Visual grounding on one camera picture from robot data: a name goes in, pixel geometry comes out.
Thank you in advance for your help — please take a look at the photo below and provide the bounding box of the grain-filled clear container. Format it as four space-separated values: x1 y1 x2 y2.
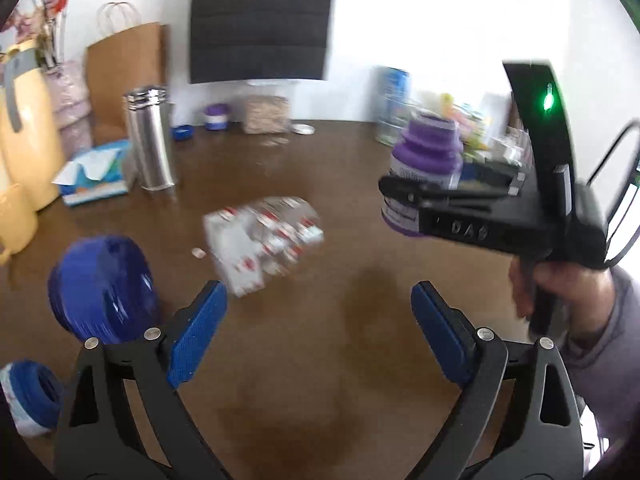
242 96 290 134

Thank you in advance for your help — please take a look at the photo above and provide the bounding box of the white round lid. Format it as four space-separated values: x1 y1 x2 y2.
291 124 316 136

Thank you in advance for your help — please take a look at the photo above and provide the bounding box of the yellow thermos jug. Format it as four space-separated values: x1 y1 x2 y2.
1 39 66 211

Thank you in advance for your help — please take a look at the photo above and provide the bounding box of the tissue pack blue white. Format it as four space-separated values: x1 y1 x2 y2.
52 140 137 207

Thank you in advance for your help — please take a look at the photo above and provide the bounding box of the brown paper shopping bag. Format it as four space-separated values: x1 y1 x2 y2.
85 2 168 145

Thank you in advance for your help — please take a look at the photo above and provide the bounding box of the small purple white jar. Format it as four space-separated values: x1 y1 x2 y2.
203 103 231 131

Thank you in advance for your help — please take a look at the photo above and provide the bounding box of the dark blue round cup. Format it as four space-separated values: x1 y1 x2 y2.
48 235 160 344

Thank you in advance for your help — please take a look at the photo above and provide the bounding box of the clear drinking glass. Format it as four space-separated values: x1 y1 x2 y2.
375 94 414 146

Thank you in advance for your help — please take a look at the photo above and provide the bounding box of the black paper shopping bag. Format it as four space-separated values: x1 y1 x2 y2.
189 0 332 84

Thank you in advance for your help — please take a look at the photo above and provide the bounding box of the small blue lid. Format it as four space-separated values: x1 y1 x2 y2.
171 125 194 142

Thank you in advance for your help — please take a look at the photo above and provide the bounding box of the stainless steel tumbler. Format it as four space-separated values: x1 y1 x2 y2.
122 86 178 192

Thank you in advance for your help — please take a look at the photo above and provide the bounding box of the right hand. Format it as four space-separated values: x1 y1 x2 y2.
509 258 616 349

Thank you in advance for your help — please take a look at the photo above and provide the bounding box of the purple sleeved right forearm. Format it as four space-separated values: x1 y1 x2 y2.
562 268 639 441

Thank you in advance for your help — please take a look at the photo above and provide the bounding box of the pink patterned vase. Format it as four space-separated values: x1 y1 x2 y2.
46 60 93 158

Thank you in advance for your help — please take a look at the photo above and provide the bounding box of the white blue lying cup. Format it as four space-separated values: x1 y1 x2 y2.
1 360 63 438

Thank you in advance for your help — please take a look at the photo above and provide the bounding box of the purple white plastic jar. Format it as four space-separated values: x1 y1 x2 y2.
380 112 464 239

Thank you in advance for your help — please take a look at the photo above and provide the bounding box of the colourful snack bag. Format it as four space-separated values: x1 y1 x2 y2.
420 92 489 154

